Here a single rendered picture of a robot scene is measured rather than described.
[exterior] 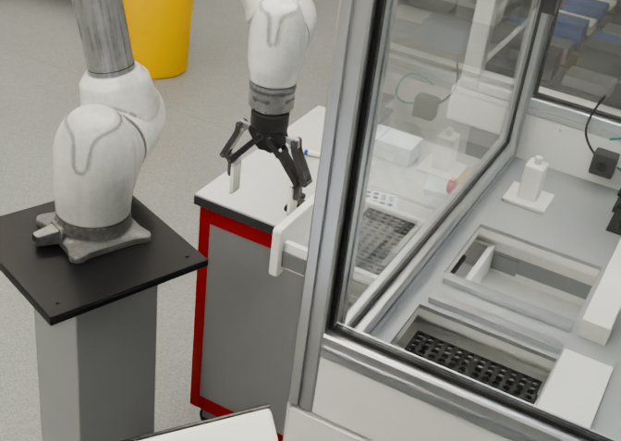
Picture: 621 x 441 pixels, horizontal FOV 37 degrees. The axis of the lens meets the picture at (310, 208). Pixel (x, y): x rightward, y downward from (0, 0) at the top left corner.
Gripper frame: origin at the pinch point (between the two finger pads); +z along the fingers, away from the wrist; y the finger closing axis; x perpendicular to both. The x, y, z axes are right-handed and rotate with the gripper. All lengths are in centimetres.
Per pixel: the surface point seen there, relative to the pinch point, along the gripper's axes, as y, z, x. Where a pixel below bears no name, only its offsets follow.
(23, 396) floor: -69, 91, -2
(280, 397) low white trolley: 2, 65, 14
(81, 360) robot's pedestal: -25, 37, -27
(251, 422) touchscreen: 44, -28, -80
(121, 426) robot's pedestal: -22, 62, -18
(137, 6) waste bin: -175, 54, 188
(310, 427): 39, -1, -52
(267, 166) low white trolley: -18.2, 14.9, 34.9
